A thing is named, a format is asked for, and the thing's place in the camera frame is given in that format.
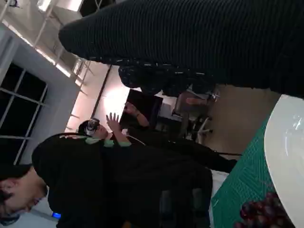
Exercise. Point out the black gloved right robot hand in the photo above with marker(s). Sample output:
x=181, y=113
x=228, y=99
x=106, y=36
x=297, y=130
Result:
x=190, y=35

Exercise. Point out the red toy grape bunch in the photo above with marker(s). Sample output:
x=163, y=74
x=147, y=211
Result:
x=259, y=211

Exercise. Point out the white plate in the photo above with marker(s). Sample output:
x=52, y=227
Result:
x=285, y=154

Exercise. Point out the office chair with white base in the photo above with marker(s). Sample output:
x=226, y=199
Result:
x=194, y=114

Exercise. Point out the black monitor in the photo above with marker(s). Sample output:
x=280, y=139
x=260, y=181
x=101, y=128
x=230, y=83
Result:
x=145, y=104

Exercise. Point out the person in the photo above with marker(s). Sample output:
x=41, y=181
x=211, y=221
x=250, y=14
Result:
x=166, y=147
x=107, y=185

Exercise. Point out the VR headset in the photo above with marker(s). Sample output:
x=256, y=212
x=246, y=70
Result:
x=92, y=126

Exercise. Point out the green cutting mat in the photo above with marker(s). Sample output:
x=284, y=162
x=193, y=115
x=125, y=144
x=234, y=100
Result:
x=242, y=185

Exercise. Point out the dark window with white frame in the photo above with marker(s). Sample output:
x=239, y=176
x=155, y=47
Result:
x=21, y=102

